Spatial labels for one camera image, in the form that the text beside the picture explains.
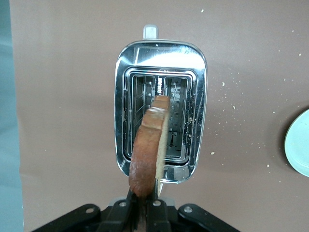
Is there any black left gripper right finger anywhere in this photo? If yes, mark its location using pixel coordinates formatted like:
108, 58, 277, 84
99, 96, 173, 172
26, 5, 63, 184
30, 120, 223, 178
144, 180, 239, 232

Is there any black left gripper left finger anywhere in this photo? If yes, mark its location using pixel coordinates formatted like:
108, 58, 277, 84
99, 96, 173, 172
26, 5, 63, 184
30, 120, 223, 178
31, 189, 140, 232

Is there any brown bread slice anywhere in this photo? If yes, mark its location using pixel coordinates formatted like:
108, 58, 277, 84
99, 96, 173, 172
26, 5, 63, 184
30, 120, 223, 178
128, 95, 171, 198

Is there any light green round plate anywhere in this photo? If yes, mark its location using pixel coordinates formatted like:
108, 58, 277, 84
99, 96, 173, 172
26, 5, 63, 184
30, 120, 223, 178
284, 108, 309, 176

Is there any silver two-slot toaster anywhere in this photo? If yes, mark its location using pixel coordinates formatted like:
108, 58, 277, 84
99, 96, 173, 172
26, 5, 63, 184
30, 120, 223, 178
114, 24, 208, 185

